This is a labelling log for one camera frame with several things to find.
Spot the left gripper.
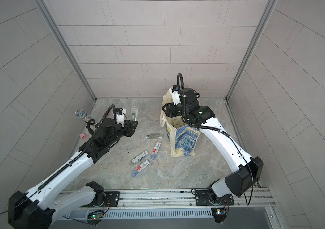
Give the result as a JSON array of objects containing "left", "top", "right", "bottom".
[{"left": 105, "top": 119, "right": 140, "bottom": 148}]

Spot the compass set red bottom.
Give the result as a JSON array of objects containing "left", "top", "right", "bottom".
[{"left": 131, "top": 159, "right": 150, "bottom": 177}]

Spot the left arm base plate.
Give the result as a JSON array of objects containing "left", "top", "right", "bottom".
[{"left": 86, "top": 191, "right": 120, "bottom": 208}]

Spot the left circuit board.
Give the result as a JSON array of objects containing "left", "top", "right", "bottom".
[{"left": 87, "top": 210, "right": 104, "bottom": 226}]

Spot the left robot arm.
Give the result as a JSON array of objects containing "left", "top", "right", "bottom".
[{"left": 7, "top": 105, "right": 138, "bottom": 229}]

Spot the compass set lower grey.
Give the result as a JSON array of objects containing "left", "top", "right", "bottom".
[{"left": 131, "top": 151, "right": 148, "bottom": 165}]

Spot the circuit board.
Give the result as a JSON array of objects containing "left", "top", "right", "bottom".
[
  {"left": 211, "top": 208, "right": 228, "bottom": 223},
  {"left": 87, "top": 210, "right": 104, "bottom": 226}
]

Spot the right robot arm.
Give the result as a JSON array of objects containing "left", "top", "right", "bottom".
[{"left": 160, "top": 73, "right": 263, "bottom": 205}]

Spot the pink eraser block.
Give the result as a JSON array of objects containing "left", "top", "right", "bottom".
[{"left": 79, "top": 133, "right": 86, "bottom": 139}]

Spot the aluminium front rail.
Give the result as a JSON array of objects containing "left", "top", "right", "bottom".
[{"left": 44, "top": 187, "right": 278, "bottom": 229}]

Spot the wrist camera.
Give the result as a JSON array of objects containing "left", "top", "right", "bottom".
[
  {"left": 114, "top": 108, "right": 127, "bottom": 126},
  {"left": 169, "top": 85, "right": 181, "bottom": 106}
]

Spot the green compass set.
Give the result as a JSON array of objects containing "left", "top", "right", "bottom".
[
  {"left": 131, "top": 106, "right": 138, "bottom": 121},
  {"left": 146, "top": 133, "right": 163, "bottom": 139}
]

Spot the compass set red label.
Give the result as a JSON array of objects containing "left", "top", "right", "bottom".
[{"left": 150, "top": 142, "right": 161, "bottom": 160}]

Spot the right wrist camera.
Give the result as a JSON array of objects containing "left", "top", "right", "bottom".
[{"left": 169, "top": 85, "right": 181, "bottom": 106}]

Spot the right circuit board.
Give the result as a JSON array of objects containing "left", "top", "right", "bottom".
[{"left": 211, "top": 208, "right": 228, "bottom": 223}]

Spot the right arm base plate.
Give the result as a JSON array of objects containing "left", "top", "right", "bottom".
[{"left": 191, "top": 189, "right": 235, "bottom": 206}]

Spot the cream canvas tote bag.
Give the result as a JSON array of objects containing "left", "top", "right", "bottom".
[{"left": 159, "top": 87, "right": 202, "bottom": 158}]

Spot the compass set clear case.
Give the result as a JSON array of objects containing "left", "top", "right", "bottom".
[{"left": 173, "top": 119, "right": 180, "bottom": 129}]

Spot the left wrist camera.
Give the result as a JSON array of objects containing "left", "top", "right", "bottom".
[{"left": 114, "top": 108, "right": 127, "bottom": 126}]

